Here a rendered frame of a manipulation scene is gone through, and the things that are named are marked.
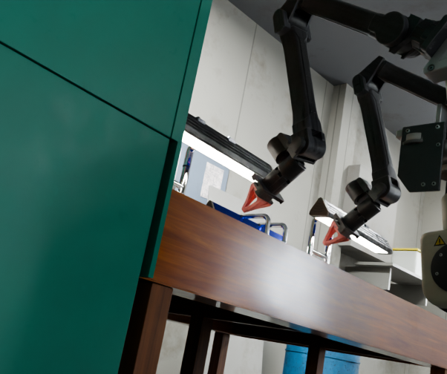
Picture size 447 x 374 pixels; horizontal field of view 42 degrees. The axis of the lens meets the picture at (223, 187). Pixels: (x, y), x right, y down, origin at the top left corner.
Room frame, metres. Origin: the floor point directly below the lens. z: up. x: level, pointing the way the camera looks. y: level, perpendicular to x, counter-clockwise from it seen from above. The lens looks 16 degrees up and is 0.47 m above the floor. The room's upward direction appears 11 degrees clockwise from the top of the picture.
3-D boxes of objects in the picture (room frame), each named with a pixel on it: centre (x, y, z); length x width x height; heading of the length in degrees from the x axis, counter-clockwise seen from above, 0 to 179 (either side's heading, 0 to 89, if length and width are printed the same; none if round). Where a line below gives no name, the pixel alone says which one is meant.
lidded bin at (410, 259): (6.46, -2.22, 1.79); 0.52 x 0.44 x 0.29; 134
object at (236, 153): (1.66, 0.06, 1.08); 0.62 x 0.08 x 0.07; 139
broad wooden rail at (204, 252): (1.81, -0.43, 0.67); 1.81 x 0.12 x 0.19; 139
